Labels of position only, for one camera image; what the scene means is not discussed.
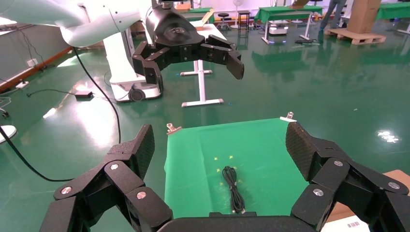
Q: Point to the white power strip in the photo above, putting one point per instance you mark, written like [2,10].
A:
[21,84]

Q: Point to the white wall socket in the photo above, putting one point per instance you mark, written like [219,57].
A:
[32,62]

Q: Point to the white printed instruction sheet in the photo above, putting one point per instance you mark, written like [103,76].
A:
[339,226]

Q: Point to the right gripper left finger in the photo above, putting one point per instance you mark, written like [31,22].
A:
[96,192]

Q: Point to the black small rack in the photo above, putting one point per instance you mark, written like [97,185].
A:
[244,19]

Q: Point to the white desk with metal legs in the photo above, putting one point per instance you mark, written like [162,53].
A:
[201,83]

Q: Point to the black round stool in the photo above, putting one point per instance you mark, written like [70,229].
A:
[223,17]

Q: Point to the green covered long table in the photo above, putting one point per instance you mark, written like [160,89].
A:
[288,11]

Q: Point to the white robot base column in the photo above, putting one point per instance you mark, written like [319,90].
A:
[121,64]

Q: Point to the wooden pallet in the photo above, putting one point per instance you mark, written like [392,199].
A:
[355,36]

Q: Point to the white mobile floor robot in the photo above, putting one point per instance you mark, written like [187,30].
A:
[278,28]

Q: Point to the white standing fan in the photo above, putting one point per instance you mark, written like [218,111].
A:
[237,9]

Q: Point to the white round floor base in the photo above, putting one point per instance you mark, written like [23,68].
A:
[6,133]

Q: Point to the tall brown cardboard carton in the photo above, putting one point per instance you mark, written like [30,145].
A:
[365,16]

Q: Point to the green table cloth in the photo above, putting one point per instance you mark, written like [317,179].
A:
[262,166]

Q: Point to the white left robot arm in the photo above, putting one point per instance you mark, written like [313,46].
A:
[89,22]

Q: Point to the standing person in jeans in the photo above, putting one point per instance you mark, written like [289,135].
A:
[333,12]

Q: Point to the metal cloth clip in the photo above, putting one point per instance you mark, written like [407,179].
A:
[173,129]
[288,117]

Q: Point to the brown cardboard mailer box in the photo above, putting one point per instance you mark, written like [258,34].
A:
[398,176]

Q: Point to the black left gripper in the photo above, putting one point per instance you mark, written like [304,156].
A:
[173,32]

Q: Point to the black power adapter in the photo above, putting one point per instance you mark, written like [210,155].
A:
[83,94]

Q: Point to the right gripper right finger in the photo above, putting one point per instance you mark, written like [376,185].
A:
[346,192]

